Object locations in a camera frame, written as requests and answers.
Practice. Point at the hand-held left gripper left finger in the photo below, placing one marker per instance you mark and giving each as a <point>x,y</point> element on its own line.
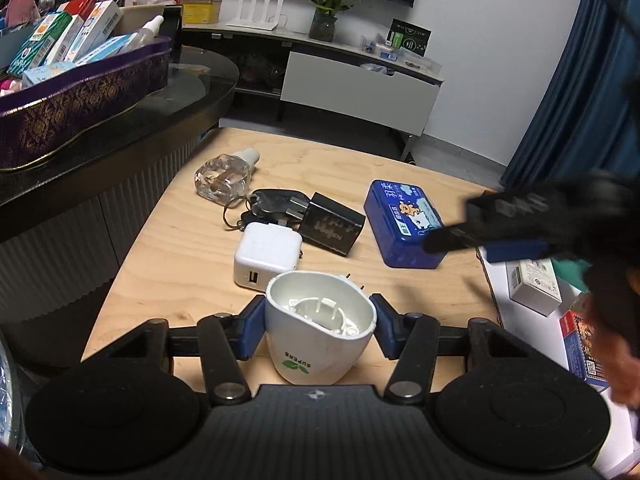
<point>252,325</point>

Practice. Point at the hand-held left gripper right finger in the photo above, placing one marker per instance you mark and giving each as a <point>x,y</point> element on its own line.
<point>382,327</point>

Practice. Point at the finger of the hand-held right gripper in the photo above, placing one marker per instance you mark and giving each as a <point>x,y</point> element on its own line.
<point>452,240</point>
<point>517,251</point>

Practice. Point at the white adapter box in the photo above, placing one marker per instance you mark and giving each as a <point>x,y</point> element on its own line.
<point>535,285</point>

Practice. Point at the blue tin case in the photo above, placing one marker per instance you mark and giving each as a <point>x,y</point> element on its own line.
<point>405,220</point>

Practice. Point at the white plug-in vaporizer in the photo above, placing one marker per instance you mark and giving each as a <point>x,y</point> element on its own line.
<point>315,345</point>

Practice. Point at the red card box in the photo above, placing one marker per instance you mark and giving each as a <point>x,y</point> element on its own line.
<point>582,350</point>

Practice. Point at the black car key with keyring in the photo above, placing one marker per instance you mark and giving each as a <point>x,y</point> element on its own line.
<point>272,202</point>

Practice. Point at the clear small liquid bottle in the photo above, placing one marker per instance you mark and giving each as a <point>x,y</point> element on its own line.
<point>222,177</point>

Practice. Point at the person's right hand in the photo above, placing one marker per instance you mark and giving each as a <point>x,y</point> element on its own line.
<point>620,360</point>

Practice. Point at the blue curtain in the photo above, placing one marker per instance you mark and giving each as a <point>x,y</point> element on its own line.
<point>575,85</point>

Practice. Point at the white TV cabinet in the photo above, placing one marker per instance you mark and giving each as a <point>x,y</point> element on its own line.
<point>350,85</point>

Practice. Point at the black and green card box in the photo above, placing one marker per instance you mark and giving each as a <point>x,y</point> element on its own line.
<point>407,37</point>

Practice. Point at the black glass coffee table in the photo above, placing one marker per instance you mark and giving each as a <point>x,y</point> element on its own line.
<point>75,200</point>

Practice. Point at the potted plant in glass vase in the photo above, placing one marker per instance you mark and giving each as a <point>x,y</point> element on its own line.
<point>324,25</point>

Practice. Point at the trash bin with plastic liner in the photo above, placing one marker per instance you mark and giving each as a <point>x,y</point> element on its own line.
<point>7,400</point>

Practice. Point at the purple tray of medicine boxes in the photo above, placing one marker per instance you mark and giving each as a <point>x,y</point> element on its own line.
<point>85,100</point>

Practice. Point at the white router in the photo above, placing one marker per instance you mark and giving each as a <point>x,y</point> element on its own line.
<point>252,15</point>

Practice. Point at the clear spray bottle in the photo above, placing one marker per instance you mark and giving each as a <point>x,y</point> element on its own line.
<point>149,30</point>

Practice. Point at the yellow box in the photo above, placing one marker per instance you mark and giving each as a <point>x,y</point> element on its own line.
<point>200,10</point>

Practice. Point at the beige bin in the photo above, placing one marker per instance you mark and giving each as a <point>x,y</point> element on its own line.
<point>137,15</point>

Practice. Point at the pile of medicine boxes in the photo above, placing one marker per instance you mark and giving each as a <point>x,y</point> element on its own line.
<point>65,35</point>

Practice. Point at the white wall charger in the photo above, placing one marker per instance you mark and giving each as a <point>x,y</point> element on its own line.
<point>265,252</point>

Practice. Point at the black wall charger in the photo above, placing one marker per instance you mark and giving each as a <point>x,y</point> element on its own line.
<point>332,225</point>

